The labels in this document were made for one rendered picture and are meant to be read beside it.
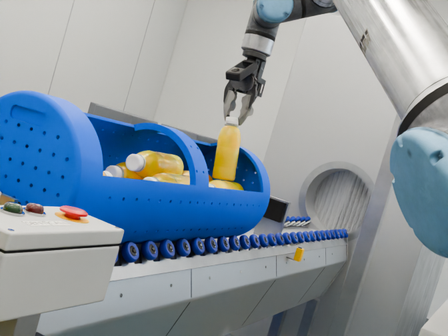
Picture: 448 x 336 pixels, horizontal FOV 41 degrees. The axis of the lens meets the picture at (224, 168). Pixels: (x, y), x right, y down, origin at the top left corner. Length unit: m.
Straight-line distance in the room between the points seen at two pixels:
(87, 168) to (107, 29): 5.20
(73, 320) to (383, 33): 0.73
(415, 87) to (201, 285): 0.96
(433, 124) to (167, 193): 0.69
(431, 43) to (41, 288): 0.54
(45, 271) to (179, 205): 0.64
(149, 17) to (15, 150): 5.65
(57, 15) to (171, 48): 1.87
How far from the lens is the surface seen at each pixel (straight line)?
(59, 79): 5.82
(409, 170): 0.69
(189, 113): 6.87
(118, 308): 1.26
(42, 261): 0.69
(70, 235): 0.71
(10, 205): 0.72
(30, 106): 1.10
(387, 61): 0.79
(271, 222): 2.24
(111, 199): 1.09
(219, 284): 1.66
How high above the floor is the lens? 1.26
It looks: 3 degrees down
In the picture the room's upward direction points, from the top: 17 degrees clockwise
